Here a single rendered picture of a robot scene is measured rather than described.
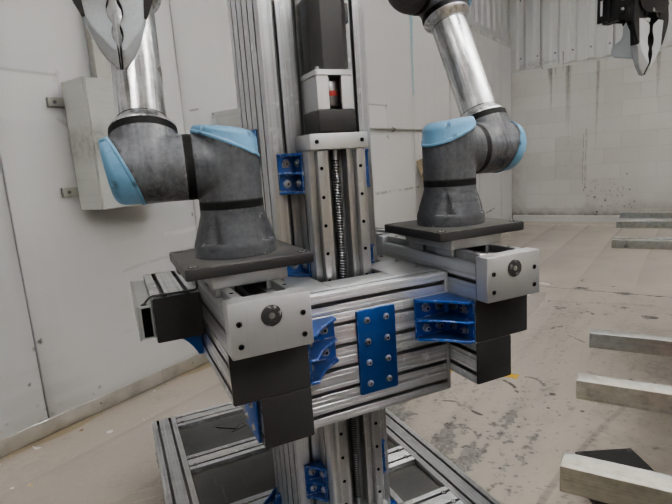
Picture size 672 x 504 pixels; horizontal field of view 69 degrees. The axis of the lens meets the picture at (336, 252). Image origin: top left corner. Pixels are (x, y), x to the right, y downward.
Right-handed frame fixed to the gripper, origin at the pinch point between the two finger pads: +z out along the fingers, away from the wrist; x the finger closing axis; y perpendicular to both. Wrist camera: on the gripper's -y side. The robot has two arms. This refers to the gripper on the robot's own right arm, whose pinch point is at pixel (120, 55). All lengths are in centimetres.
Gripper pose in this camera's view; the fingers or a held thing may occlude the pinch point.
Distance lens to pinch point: 59.9
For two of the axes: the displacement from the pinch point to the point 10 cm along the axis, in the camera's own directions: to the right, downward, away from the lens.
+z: 0.7, 9.8, 1.8
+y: -4.2, -1.3, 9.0
